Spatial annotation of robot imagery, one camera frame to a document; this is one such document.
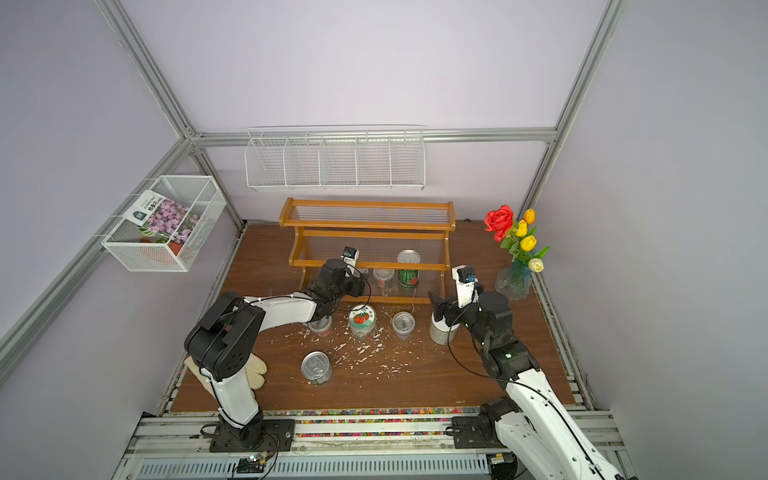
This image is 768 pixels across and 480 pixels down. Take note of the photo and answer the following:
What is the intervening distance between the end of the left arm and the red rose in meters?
0.39

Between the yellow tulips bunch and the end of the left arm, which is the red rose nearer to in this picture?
the yellow tulips bunch

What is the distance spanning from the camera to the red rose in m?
0.71

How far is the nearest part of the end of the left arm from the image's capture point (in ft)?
2.54
